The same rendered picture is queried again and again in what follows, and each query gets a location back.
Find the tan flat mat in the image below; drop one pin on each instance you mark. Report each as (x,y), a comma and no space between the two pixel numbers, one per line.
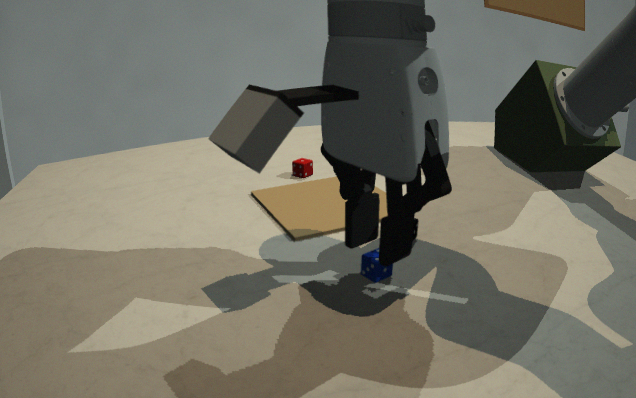
(309,209)

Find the red die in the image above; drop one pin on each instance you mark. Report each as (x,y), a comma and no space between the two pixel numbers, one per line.
(302,168)

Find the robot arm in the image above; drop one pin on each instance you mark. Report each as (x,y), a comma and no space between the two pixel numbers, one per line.
(261,118)

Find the blue die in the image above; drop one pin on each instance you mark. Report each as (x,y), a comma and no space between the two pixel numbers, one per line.
(372,269)

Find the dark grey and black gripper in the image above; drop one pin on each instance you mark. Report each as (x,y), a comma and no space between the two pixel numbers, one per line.
(384,132)

